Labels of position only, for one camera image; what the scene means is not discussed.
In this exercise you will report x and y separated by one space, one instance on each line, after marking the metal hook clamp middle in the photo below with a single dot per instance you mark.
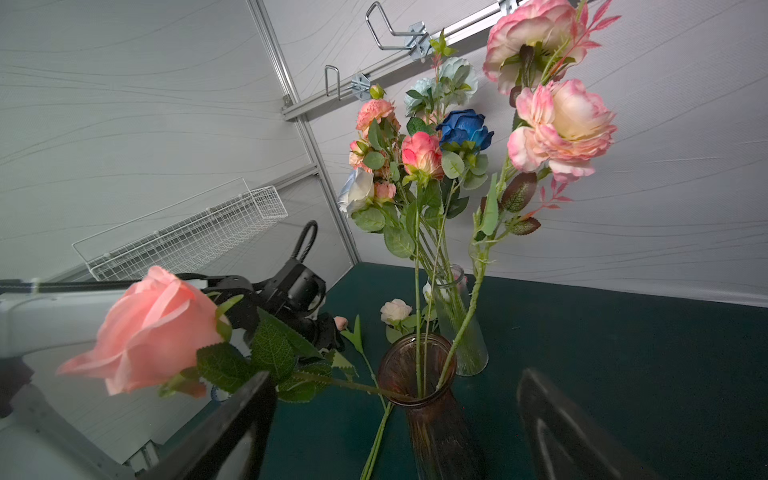
416 39

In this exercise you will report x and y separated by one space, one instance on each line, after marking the white wire basket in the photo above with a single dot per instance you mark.
184 236

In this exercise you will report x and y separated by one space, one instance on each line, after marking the pale blue flower stem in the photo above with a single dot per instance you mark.
453 82

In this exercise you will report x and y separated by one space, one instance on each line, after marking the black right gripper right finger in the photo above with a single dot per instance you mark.
565 442

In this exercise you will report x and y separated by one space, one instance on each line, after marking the red ribbed glass vase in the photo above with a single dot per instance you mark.
442 441

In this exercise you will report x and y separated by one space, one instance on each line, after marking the large light pink rose stem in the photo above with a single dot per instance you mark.
164 332

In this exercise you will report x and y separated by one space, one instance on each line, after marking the white rose stem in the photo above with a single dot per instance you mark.
355 201

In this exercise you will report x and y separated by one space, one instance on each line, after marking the peach multi-bloom rose stem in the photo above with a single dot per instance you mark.
364 157

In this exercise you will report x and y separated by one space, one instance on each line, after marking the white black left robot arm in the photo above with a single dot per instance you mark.
37 316

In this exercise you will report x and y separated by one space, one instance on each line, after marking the dark blue rose stem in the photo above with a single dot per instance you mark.
462 132

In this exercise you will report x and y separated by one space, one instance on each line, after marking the pink rose stem with bud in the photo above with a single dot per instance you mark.
559 126

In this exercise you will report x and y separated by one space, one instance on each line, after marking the aluminium crossbar rail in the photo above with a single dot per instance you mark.
466 35

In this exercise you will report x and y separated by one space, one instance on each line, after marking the metal hook clamp left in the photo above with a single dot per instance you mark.
359 85

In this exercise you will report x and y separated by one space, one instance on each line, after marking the cream rose stem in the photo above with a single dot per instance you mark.
396 315

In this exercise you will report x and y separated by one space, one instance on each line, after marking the deep pink red rose stem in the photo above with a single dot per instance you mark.
420 157

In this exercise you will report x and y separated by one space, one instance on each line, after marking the metal hook clamp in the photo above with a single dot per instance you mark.
416 39
359 85

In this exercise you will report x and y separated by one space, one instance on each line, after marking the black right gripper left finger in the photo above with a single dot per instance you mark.
232 440

